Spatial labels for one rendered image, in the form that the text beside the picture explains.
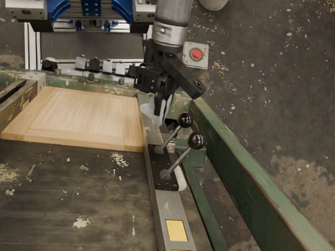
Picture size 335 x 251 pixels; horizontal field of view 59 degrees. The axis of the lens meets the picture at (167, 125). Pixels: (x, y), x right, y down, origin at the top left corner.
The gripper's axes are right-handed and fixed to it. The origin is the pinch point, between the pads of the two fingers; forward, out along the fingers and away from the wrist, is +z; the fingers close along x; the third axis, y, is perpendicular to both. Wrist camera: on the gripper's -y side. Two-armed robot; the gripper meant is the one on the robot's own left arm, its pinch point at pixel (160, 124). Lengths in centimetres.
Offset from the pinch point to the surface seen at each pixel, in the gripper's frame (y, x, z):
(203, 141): -13.4, 9.7, -4.8
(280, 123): -36, -181, 54
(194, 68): 13, -64, 0
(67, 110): 37.4, -10.2, 12.4
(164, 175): -8.0, 13.4, 3.9
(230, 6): 34, -204, -23
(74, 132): 24.1, 2.5, 10.3
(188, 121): -7.0, -0.1, -3.4
